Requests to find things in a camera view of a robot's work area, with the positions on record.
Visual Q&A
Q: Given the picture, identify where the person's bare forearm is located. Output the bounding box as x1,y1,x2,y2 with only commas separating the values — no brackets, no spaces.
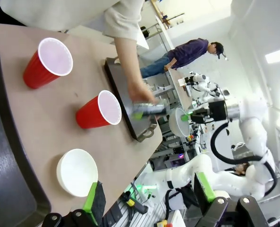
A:
113,36,143,87

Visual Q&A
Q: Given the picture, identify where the yellow black cable connector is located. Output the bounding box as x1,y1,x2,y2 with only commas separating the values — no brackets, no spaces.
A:
123,192,149,215

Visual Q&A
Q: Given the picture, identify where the person's white shirt torso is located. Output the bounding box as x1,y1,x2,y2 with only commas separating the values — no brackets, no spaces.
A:
0,0,145,41

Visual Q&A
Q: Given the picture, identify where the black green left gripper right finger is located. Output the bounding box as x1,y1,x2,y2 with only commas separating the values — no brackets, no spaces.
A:
194,172,269,227

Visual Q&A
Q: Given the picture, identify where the metal frame shelf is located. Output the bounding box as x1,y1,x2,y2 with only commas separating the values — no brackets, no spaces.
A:
139,23,176,51

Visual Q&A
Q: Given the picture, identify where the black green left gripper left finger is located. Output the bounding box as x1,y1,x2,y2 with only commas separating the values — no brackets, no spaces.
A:
42,181,106,227

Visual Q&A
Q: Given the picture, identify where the black tray with metal handles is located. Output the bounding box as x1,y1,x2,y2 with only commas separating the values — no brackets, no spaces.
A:
104,57,158,143

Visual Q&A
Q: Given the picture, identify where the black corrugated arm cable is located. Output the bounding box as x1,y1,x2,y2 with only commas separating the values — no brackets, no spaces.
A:
210,120,278,197

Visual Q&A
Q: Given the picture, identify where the bystander in purple shirt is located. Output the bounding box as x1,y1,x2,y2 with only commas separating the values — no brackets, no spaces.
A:
139,38,228,79

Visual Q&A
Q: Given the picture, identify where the white bowl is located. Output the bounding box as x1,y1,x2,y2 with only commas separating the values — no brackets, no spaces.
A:
169,107,190,138
56,148,99,198

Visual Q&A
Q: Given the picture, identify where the red plastic cup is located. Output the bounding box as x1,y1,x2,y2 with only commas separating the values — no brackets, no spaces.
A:
75,90,122,130
23,37,74,90

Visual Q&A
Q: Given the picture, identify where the rectangular ceiling light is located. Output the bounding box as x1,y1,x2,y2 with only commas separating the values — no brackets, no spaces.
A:
264,46,280,64

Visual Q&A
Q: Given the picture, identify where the person's hand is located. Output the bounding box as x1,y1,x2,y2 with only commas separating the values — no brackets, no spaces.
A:
127,79,160,105

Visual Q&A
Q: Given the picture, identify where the black serving tray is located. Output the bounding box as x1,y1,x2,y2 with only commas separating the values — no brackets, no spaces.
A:
0,44,52,227

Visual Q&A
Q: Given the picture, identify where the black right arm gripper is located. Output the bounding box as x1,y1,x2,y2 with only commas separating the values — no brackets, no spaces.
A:
180,100,227,124

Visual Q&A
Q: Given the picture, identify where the red emergency stop button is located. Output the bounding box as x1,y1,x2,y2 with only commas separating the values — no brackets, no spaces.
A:
156,218,175,227

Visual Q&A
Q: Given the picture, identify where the small white humanoid robot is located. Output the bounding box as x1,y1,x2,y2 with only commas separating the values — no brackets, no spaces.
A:
189,72,230,98

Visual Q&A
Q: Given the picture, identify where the light wooden side table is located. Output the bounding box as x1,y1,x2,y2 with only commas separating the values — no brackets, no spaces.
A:
167,68,193,110

